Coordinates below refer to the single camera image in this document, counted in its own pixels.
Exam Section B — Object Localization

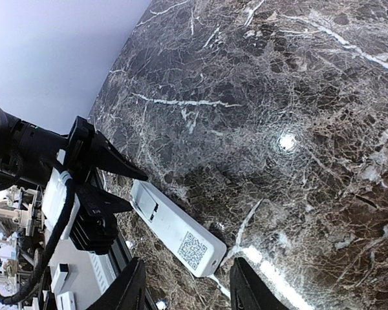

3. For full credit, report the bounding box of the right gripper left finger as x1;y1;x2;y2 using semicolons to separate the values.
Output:
87;257;146;310

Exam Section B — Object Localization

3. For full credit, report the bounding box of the white remote control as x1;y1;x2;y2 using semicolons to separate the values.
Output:
130;180;227;278

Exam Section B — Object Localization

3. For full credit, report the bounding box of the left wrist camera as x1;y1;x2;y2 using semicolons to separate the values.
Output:
41;159;118;255

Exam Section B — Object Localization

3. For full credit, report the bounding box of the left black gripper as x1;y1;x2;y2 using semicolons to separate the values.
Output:
0;108;148;216

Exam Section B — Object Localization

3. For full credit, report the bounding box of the white slotted cable duct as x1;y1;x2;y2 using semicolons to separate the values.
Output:
89;253;116;294

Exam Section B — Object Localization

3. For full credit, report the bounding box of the white battery cover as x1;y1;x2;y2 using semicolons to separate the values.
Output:
135;187;158;222

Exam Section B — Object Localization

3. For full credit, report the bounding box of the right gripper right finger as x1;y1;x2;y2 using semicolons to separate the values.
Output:
230;257;288;310

